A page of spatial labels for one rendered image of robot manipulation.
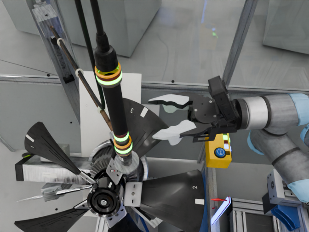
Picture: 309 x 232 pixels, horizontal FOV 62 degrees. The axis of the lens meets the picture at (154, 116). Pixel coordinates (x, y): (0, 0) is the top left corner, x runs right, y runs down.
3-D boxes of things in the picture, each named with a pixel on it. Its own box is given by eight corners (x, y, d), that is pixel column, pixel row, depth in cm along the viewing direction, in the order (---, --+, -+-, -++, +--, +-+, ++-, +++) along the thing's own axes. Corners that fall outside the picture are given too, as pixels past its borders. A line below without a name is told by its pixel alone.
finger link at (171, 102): (148, 114, 63) (185, 122, 61) (148, 98, 58) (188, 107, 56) (151, 104, 64) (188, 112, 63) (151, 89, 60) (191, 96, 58)
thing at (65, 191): (97, 186, 104) (18, 202, 107) (96, 182, 103) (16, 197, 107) (96, 189, 102) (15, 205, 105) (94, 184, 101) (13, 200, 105)
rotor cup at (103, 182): (93, 200, 102) (82, 221, 90) (92, 166, 98) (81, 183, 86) (128, 202, 102) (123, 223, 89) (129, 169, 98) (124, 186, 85)
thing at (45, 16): (38, 26, 101) (29, 5, 94) (55, 20, 103) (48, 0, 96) (46, 40, 96) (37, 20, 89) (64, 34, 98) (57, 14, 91)
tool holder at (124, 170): (107, 153, 74) (101, 136, 66) (128, 142, 76) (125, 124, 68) (121, 178, 70) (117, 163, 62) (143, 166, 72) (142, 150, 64)
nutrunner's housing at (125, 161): (118, 164, 75) (82, 30, 37) (130, 157, 76) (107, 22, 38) (124, 175, 73) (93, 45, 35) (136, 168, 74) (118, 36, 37)
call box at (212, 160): (204, 139, 132) (207, 128, 123) (223, 141, 132) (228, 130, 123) (205, 168, 123) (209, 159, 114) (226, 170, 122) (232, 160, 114)
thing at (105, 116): (50, 29, 94) (49, 26, 93) (54, 28, 94) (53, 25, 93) (115, 138, 67) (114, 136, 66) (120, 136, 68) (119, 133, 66)
